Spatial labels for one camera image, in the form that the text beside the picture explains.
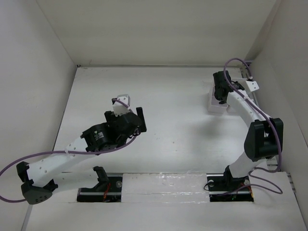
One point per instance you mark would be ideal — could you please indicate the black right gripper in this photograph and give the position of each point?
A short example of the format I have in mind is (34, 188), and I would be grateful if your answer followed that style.
(236, 82)

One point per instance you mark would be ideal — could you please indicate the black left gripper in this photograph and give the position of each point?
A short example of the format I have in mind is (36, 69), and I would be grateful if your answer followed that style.
(111, 117)

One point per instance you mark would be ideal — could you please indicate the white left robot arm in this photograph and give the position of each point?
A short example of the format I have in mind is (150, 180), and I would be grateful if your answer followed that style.
(41, 179)

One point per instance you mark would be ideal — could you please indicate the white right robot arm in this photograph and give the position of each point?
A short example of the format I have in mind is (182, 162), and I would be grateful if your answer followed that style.
(264, 138)

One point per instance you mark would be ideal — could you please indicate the white divided organizer left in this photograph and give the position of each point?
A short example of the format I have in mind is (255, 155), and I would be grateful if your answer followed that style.
(213, 105)

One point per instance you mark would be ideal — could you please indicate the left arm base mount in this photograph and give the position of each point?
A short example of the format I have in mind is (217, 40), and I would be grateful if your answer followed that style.
(108, 188)

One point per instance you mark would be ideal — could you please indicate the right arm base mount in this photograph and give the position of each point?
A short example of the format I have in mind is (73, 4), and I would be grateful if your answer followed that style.
(220, 190)

